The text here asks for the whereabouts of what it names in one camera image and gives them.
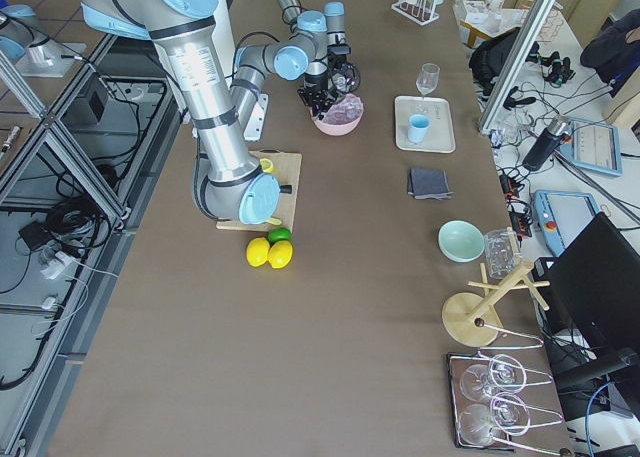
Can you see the yellow lemon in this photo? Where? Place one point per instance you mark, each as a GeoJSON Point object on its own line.
{"type": "Point", "coordinates": [280, 254]}
{"type": "Point", "coordinates": [257, 251]}

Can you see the black water bottle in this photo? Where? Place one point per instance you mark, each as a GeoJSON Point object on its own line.
{"type": "Point", "coordinates": [548, 140]}

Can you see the pink bowl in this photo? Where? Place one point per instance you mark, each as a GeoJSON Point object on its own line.
{"type": "Point", "coordinates": [336, 130]}

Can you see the cream serving tray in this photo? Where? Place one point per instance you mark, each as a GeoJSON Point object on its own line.
{"type": "Point", "coordinates": [440, 136]}

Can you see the glass mug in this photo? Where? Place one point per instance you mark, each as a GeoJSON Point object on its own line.
{"type": "Point", "coordinates": [502, 253]}

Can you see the white wire cup rack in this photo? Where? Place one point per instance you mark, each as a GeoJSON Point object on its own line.
{"type": "Point", "coordinates": [420, 13]}

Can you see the wooden glass stand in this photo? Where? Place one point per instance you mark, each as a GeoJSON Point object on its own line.
{"type": "Point", "coordinates": [472, 320]}

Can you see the green lime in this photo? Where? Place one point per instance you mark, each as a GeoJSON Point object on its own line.
{"type": "Point", "coordinates": [279, 234]}

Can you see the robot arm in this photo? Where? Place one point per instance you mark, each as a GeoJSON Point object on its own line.
{"type": "Point", "coordinates": [229, 183]}
{"type": "Point", "coordinates": [318, 50]}

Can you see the aluminium frame post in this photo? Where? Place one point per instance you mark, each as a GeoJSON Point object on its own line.
{"type": "Point", "coordinates": [522, 45]}

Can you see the lemon half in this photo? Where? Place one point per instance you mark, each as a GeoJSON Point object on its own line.
{"type": "Point", "coordinates": [267, 165]}

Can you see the metal ice scoop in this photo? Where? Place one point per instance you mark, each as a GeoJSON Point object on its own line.
{"type": "Point", "coordinates": [346, 78]}

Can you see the black monitor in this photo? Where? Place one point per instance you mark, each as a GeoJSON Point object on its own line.
{"type": "Point", "coordinates": [597, 280]}

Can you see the light blue cup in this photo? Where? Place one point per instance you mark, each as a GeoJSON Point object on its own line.
{"type": "Point", "coordinates": [418, 126]}

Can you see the wine glass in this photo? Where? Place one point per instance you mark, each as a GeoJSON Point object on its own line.
{"type": "Point", "coordinates": [426, 82]}

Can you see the wooden cutting board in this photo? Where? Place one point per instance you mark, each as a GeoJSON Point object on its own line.
{"type": "Point", "coordinates": [287, 171]}

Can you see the green bowl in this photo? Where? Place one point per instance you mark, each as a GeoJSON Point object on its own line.
{"type": "Point", "coordinates": [461, 241]}

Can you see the clear ice cubes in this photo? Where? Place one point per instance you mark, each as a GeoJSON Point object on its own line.
{"type": "Point", "coordinates": [345, 112]}

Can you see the grey folded cloth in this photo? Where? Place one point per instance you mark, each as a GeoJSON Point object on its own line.
{"type": "Point", "coordinates": [425, 183]}

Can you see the blue teach pendant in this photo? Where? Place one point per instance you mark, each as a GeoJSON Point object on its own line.
{"type": "Point", "coordinates": [593, 146]}

